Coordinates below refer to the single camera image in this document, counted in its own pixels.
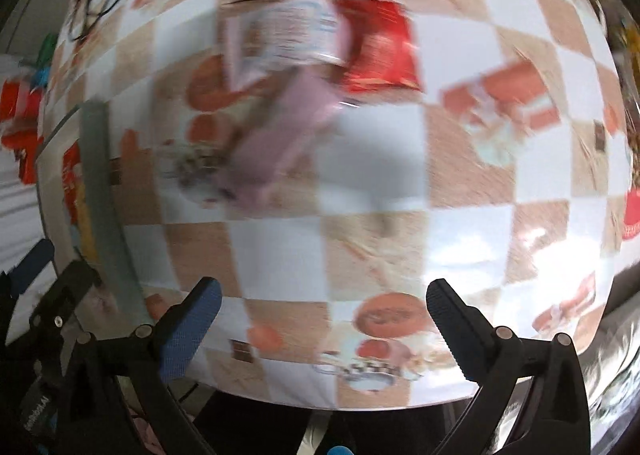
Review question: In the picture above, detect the red foil snack bag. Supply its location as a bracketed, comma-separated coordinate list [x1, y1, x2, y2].
[334, 0, 421, 94]

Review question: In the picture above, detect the mauve pink snack wrapper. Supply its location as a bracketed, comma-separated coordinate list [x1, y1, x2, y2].
[215, 67, 342, 211]

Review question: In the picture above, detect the grey cardboard box tray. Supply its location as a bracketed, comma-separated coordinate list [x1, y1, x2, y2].
[36, 100, 151, 326]

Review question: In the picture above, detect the red kitkat style bar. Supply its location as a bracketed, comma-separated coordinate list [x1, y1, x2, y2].
[62, 142, 81, 225]

